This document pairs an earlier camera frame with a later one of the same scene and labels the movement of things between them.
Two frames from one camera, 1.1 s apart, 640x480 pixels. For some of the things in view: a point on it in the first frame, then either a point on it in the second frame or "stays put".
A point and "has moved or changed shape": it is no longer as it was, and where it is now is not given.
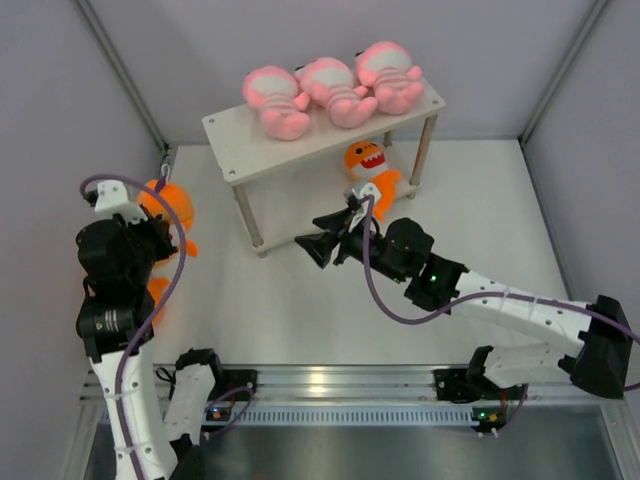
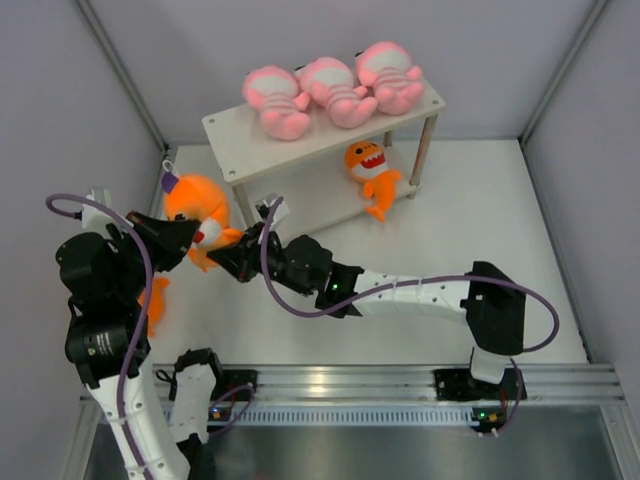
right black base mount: [471, 385] stays put
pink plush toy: [275, 93] stays put
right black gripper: [321, 246] to [242, 261]
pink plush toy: [330, 83] stays put
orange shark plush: [174, 199] has moved or changed shape
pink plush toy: [386, 66] stays put
